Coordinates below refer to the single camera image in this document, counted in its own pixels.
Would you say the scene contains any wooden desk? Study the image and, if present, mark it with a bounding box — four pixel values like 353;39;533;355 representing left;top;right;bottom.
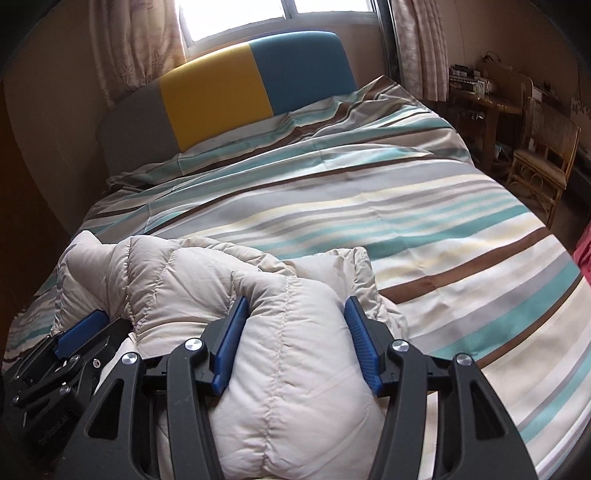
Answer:
448;85;522;171

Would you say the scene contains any brown wooden wardrobe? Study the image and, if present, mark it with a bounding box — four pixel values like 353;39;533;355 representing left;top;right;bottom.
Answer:
0;99;70;319

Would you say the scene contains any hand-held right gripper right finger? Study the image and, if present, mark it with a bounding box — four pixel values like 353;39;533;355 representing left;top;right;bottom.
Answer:
344;295;539;480

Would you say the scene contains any beige patterned curtain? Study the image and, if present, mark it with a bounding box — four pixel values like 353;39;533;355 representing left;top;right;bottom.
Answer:
88;0;188;109
390;0;451;102

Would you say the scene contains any red cloth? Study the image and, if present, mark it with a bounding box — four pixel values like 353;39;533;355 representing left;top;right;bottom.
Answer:
573;228;591;282

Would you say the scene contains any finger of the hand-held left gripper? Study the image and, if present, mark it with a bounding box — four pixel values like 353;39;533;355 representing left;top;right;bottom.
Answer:
48;309;112;361
76;318;137;386

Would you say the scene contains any window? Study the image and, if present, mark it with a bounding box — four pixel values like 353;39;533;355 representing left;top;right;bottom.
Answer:
178;0;384;58

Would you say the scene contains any beige quilted down jacket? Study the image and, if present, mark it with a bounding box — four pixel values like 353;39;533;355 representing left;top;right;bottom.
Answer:
51;231;409;480

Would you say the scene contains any grey yellow blue headboard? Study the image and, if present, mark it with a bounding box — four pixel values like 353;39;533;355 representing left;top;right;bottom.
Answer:
96;31;358;178

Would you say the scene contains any rattan chair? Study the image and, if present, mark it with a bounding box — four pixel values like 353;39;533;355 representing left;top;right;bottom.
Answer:
505;97;581;229

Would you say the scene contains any striped duvet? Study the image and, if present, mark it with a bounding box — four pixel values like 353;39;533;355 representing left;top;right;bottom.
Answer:
7;76;585;480

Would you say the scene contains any light wooden board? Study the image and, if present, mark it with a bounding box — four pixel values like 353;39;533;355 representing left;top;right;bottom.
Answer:
475;62;534;112

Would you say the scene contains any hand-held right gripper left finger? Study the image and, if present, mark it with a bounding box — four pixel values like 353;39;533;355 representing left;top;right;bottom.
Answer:
60;295;250;480

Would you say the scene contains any pile of small devices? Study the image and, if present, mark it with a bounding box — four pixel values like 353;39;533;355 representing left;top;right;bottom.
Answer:
450;62;497;95

